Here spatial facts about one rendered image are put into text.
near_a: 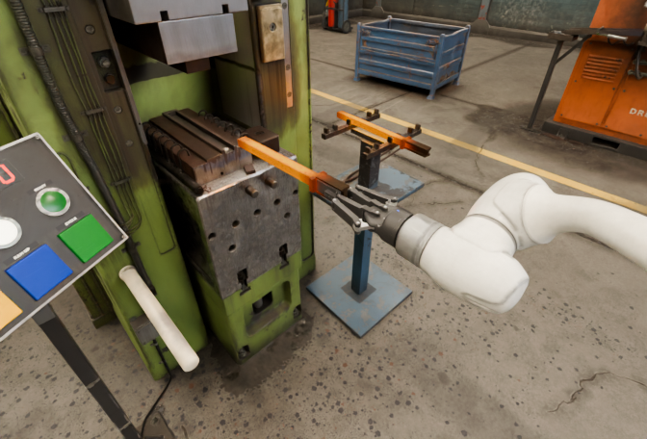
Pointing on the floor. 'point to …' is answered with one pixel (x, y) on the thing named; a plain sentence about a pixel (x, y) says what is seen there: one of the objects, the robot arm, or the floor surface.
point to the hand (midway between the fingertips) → (331, 189)
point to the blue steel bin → (411, 52)
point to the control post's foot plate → (157, 427)
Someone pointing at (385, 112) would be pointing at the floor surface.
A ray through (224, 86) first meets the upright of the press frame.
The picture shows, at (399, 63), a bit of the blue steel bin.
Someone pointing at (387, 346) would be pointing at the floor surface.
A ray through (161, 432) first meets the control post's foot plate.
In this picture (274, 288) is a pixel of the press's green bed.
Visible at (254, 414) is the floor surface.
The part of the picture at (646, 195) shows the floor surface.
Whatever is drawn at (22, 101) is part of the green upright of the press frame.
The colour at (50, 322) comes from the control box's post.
